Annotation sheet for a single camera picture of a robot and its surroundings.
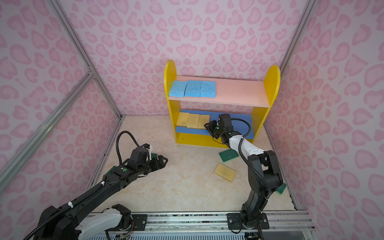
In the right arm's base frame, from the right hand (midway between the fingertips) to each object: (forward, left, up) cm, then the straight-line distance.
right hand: (205, 124), depth 90 cm
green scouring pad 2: (-23, +57, -17) cm, 64 cm away
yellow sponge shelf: (+7, +14, -4) cm, 17 cm away
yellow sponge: (+5, +8, -4) cm, 10 cm away
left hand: (-21, +23, -6) cm, 31 cm away
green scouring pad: (-10, -15, -18) cm, 26 cm away
